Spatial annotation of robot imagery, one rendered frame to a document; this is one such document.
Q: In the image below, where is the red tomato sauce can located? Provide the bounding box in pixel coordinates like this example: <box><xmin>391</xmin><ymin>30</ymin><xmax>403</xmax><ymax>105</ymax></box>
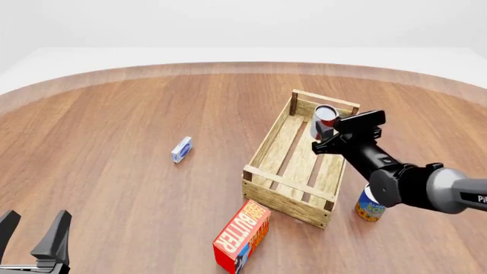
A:
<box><xmin>310</xmin><ymin>104</ymin><xmax>340</xmax><ymax>142</ymax></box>

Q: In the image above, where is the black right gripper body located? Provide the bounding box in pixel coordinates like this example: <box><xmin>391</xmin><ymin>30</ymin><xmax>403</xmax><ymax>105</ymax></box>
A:
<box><xmin>311</xmin><ymin>132</ymin><xmax>345</xmax><ymax>155</ymax></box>

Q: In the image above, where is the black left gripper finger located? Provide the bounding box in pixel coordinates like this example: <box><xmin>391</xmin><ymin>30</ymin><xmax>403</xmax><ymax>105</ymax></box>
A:
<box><xmin>0</xmin><ymin>210</ymin><xmax>22</xmax><ymax>258</ymax></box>
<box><xmin>30</xmin><ymin>209</ymin><xmax>73</xmax><ymax>267</ymax></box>

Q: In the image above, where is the red butter box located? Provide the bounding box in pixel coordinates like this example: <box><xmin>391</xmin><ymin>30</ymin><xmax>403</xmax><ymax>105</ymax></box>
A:
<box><xmin>212</xmin><ymin>199</ymin><xmax>272</xmax><ymax>274</ymax></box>

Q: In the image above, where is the small blue and white box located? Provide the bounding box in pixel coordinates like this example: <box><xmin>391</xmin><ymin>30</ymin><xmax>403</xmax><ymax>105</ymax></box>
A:
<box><xmin>170</xmin><ymin>135</ymin><xmax>194</xmax><ymax>164</ymax></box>

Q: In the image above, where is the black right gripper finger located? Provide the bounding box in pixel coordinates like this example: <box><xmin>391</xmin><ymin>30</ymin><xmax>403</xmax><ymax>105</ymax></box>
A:
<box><xmin>317</xmin><ymin>126</ymin><xmax>334</xmax><ymax>142</ymax></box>

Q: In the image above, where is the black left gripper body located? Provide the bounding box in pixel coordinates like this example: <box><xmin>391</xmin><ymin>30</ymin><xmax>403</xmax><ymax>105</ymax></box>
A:
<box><xmin>0</xmin><ymin>258</ymin><xmax>72</xmax><ymax>274</ymax></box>

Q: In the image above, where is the wooden slat tray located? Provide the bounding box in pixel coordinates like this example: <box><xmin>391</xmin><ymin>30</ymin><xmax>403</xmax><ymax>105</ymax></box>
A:
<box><xmin>242</xmin><ymin>89</ymin><xmax>361</xmax><ymax>230</ymax></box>

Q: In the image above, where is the blue and orange soup can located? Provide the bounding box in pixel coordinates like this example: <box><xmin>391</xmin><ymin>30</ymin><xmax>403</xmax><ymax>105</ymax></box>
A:
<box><xmin>355</xmin><ymin>183</ymin><xmax>387</xmax><ymax>223</ymax></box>

